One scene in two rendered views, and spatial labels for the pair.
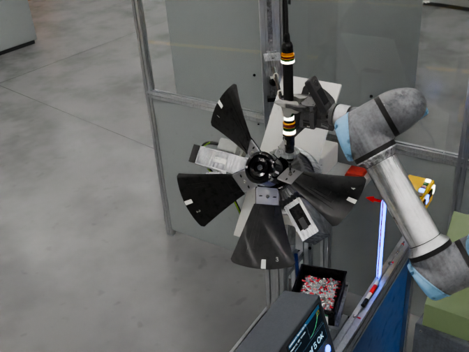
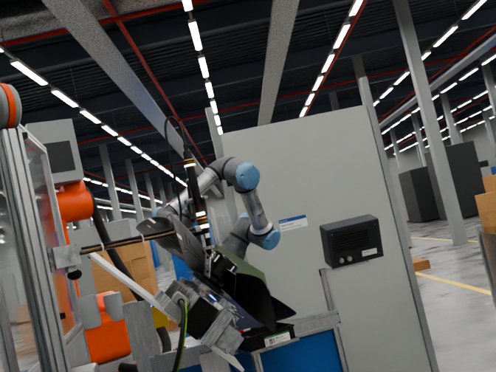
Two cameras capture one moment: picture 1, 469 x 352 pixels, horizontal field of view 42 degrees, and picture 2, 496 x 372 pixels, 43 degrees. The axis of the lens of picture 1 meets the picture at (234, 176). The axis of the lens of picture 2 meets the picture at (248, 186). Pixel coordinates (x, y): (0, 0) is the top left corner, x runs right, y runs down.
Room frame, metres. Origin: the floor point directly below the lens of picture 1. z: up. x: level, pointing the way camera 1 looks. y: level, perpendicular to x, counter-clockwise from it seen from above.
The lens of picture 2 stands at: (3.47, 1.74, 1.32)
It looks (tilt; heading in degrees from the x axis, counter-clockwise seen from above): 4 degrees up; 225
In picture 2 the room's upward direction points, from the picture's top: 13 degrees counter-clockwise
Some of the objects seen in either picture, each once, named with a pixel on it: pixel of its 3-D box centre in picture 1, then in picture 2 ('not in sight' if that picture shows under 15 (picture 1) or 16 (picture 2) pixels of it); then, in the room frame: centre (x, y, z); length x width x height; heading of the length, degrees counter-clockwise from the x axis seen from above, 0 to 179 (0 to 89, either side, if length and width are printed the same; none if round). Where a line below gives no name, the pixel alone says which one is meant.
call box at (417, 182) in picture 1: (413, 198); (149, 319); (1.88, -0.66, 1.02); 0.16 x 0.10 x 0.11; 145
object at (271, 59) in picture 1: (272, 63); (60, 257); (2.48, -0.20, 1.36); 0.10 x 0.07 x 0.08; 0
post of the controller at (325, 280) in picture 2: not in sight; (327, 289); (1.21, -0.19, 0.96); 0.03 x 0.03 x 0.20; 55
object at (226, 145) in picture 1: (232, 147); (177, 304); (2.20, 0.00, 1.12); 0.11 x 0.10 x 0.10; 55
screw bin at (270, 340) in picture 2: (317, 294); (265, 337); (1.60, -0.26, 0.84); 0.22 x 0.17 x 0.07; 159
